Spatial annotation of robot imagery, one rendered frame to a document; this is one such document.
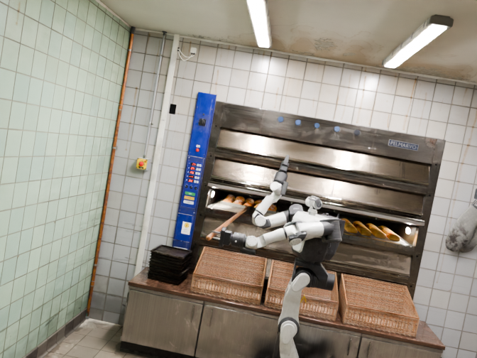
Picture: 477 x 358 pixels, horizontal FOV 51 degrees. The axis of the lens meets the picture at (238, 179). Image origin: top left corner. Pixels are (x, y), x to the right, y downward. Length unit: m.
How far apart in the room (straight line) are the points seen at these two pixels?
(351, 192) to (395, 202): 0.38
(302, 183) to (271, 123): 0.57
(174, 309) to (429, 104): 2.64
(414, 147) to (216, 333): 2.21
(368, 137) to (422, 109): 0.49
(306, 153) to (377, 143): 0.60
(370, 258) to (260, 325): 1.14
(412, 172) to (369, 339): 1.40
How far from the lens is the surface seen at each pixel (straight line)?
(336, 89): 4.30
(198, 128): 4.29
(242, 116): 4.29
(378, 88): 4.35
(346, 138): 4.30
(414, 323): 4.09
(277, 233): 3.06
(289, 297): 3.44
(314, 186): 4.27
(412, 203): 4.40
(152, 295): 3.99
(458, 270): 4.60
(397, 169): 4.36
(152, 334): 4.09
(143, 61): 4.49
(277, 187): 3.49
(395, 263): 4.45
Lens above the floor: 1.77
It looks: 4 degrees down
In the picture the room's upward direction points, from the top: 10 degrees clockwise
